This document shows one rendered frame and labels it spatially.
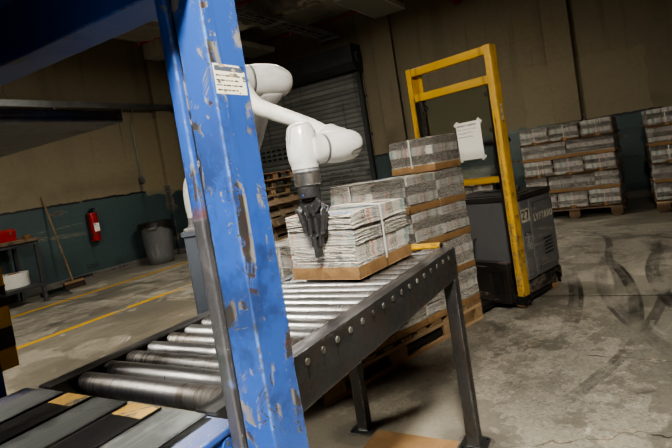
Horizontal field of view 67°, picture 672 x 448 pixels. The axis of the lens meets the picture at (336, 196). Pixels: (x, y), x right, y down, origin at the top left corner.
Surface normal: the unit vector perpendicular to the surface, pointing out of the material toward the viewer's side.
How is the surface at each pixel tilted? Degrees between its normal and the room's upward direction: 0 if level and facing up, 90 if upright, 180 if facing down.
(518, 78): 90
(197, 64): 90
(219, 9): 90
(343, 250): 90
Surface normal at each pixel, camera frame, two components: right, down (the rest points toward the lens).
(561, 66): -0.50, 0.13
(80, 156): 0.85, -0.11
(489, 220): -0.74, 0.15
